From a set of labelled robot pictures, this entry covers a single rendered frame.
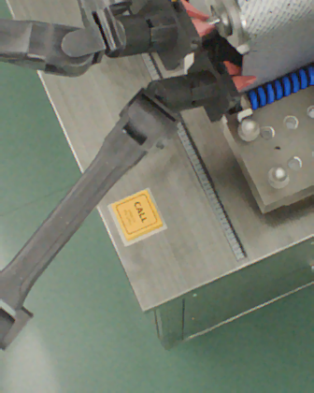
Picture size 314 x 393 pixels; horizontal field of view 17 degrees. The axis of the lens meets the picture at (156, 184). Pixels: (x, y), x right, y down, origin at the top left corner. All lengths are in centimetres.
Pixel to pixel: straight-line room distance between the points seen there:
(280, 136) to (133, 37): 43
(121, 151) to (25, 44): 25
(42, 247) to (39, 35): 33
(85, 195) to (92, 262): 122
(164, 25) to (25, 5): 58
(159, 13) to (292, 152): 40
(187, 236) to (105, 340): 93
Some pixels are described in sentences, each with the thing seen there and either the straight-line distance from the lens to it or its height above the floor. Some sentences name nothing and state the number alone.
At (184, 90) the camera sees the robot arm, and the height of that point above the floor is 118.
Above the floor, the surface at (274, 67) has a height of 109.
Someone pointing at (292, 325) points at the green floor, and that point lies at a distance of 275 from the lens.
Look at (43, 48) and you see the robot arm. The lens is 142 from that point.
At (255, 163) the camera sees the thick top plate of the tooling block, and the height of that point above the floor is 103.
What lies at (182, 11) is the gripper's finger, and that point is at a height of 133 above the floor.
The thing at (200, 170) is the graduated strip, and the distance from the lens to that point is 188.
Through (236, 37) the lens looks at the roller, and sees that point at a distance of 158.
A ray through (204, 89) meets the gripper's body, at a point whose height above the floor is 116.
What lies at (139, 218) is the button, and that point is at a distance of 184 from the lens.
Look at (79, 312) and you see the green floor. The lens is 275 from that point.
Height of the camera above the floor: 271
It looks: 75 degrees down
